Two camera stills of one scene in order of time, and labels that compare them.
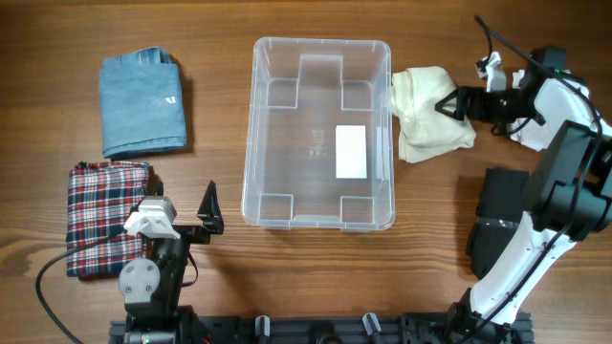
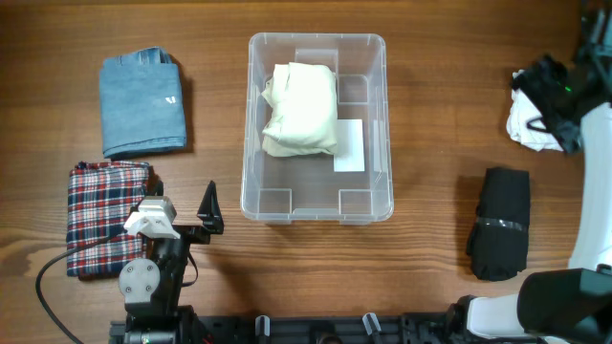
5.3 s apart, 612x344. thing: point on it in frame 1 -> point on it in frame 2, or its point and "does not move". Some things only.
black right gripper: (464, 94) -> (537, 76)
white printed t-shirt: (529, 132) does not move
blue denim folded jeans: (142, 102) does not move
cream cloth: (424, 129) -> (304, 118)
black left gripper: (210, 216) does not move
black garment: (499, 213) does not move
